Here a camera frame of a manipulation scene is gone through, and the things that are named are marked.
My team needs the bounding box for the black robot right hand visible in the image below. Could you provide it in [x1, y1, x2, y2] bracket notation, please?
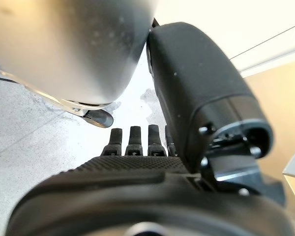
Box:
[4, 22, 295, 236]

